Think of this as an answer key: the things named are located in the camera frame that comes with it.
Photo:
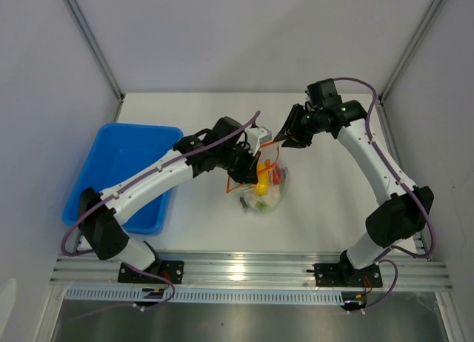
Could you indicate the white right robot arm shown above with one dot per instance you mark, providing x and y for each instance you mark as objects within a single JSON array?
[{"x": 403, "y": 206}]

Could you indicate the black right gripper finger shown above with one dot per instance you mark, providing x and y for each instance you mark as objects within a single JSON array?
[
  {"x": 290, "y": 124},
  {"x": 296, "y": 142}
]

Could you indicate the clear orange-zipper zip bag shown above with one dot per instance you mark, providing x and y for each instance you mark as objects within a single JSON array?
[{"x": 270, "y": 155}]

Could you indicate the aluminium corner post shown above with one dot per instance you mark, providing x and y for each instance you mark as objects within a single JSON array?
[
  {"x": 93, "y": 46},
  {"x": 417, "y": 36}
]

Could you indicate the white green toy cauliflower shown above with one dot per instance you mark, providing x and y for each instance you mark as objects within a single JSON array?
[{"x": 267, "y": 202}]

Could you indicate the yellow toy lemon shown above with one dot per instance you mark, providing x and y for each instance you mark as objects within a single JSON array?
[{"x": 261, "y": 188}]

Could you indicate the right side aluminium rail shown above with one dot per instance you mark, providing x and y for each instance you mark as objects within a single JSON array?
[{"x": 427, "y": 232}]

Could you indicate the left aluminium corner post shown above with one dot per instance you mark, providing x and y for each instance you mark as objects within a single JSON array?
[{"x": 93, "y": 46}]

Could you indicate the orange red toy mango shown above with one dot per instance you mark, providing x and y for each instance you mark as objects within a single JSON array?
[{"x": 278, "y": 175}]

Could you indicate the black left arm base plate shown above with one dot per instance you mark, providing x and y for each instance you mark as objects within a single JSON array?
[{"x": 172, "y": 271}]

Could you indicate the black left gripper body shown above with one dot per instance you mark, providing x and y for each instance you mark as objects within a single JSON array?
[{"x": 234, "y": 158}]

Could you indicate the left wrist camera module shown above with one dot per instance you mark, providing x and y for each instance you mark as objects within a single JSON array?
[{"x": 256, "y": 137}]

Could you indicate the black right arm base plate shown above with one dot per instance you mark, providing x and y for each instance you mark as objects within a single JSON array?
[{"x": 343, "y": 275}]

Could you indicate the grey toy fish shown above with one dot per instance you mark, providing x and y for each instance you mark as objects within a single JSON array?
[{"x": 243, "y": 203}]

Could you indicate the white slotted cable duct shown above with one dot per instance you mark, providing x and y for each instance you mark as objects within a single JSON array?
[{"x": 209, "y": 296}]

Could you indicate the aluminium front frame rail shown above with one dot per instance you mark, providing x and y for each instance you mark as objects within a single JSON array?
[{"x": 253, "y": 270}]

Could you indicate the right aluminium corner post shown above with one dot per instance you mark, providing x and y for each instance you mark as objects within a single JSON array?
[{"x": 417, "y": 36}]

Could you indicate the blue plastic bin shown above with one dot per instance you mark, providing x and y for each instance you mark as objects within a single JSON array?
[{"x": 118, "y": 152}]

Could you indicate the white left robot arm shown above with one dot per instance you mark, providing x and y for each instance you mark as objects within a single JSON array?
[{"x": 103, "y": 214}]

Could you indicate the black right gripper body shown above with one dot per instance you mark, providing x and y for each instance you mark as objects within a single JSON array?
[{"x": 310, "y": 122}]

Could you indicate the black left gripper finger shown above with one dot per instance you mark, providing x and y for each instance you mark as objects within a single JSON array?
[
  {"x": 245, "y": 177},
  {"x": 253, "y": 161}
]

